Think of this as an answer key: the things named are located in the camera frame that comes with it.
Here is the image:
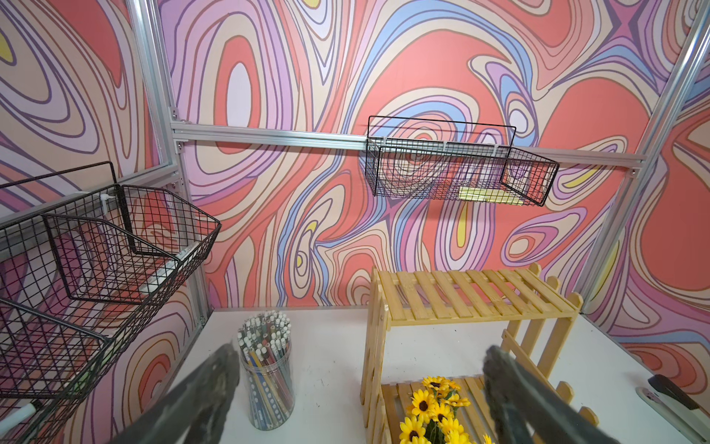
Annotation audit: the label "back black wire basket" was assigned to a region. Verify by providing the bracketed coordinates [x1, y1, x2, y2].
[364, 115, 560, 206]

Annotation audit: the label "wooden two-tier shelf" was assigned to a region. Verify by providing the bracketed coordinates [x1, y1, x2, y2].
[360, 264, 582, 443]

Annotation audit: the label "black wire basket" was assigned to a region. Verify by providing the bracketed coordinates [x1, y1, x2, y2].
[1, 179, 221, 443]
[364, 115, 560, 206]

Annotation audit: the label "yellow sticky notes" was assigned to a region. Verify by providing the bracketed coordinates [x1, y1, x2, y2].
[458, 187, 525, 206]

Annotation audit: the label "white marker in basket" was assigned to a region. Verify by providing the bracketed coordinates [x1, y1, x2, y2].
[0, 403, 38, 438]

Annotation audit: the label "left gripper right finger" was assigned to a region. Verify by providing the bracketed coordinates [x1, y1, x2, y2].
[483, 346, 615, 443]

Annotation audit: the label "clear cup of pencils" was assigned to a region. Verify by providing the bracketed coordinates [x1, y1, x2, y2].
[237, 310, 295, 431]

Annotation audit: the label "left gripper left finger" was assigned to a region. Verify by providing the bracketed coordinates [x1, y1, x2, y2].
[112, 343, 240, 443]

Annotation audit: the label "sunflower pot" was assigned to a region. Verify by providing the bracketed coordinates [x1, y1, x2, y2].
[383, 377, 497, 443]

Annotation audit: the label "grey black stapler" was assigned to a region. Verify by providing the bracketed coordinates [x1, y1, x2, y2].
[635, 375, 709, 443]

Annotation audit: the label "left black wire basket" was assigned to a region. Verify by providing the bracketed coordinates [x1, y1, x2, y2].
[1, 179, 221, 443]

